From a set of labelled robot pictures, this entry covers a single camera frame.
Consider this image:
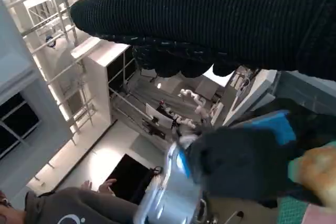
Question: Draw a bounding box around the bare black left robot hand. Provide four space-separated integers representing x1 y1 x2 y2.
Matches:
245 98 336 162

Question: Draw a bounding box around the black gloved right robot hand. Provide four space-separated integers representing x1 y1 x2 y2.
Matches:
70 0 336 82

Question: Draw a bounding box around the round bread bun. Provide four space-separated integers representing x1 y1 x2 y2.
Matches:
298 146 336 209

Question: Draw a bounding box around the pink bowl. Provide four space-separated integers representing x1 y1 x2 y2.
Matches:
303 204 336 224

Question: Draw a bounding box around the green cutting mat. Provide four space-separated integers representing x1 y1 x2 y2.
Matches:
277 157 312 224

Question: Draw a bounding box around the white shelf cabinet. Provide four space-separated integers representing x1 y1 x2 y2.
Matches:
70 37 137 132

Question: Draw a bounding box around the black rectangular panel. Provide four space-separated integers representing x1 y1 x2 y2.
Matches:
106 153 156 206

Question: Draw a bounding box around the person in beige trousers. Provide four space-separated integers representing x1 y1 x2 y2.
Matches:
0 178 140 224

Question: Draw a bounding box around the white metal scaffold frame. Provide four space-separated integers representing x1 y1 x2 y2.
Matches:
5 0 97 137

